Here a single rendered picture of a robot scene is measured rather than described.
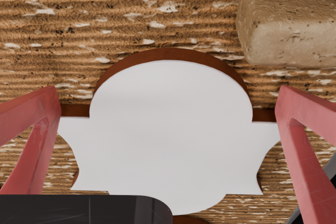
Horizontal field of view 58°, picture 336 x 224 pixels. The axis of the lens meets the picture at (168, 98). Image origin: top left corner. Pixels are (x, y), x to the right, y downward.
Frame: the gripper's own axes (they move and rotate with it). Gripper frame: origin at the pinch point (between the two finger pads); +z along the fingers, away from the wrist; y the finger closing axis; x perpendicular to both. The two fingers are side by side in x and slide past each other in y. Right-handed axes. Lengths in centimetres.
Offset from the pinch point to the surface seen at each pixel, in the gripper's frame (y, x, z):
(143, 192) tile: 1.5, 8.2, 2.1
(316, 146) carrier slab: -8.2, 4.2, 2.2
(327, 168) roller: -11.2, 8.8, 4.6
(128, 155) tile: 2.1, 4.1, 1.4
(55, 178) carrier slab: 7.2, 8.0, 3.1
